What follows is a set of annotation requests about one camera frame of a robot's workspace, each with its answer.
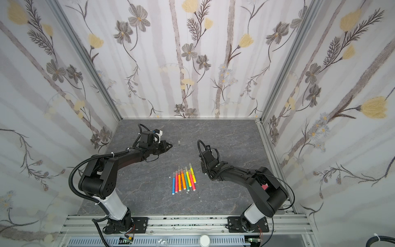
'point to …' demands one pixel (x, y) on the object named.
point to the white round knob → (204, 241)
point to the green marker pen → (187, 182)
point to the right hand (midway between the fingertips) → (203, 158)
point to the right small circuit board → (254, 240)
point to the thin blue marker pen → (173, 184)
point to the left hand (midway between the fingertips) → (170, 141)
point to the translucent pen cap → (179, 142)
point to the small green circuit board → (124, 241)
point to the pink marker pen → (176, 181)
